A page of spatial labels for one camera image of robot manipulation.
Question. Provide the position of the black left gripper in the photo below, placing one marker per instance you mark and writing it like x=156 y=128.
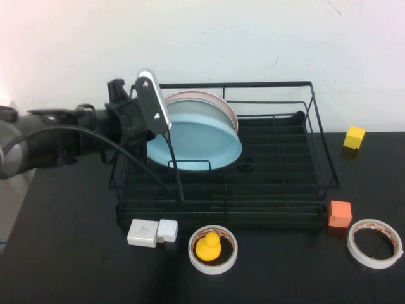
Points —
x=126 y=117

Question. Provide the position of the light blue round plate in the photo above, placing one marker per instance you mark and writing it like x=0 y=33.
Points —
x=196 y=142

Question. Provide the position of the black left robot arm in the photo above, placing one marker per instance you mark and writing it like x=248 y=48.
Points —
x=47 y=142

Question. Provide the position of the pink round plate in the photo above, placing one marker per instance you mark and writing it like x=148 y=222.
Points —
x=196 y=94

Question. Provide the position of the grey round plate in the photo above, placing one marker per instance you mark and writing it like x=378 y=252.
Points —
x=209 y=109

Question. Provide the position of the small white power adapter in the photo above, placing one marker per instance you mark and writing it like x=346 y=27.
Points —
x=168 y=230

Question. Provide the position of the large white power adapter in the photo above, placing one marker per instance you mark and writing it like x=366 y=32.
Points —
x=142 y=232

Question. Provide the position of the yellow rubber duck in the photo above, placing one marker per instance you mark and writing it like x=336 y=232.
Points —
x=209 y=250

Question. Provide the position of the white double-sided tape roll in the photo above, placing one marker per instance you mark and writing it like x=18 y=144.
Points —
x=373 y=265
x=212 y=269

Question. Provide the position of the white cabinet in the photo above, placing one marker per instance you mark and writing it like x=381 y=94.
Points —
x=12 y=206

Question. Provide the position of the yellow foam cube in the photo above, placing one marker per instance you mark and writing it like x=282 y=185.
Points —
x=353 y=137

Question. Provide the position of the orange foam cube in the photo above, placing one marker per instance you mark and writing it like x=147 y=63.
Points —
x=340 y=215

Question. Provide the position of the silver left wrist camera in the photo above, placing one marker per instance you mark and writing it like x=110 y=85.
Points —
x=152 y=98

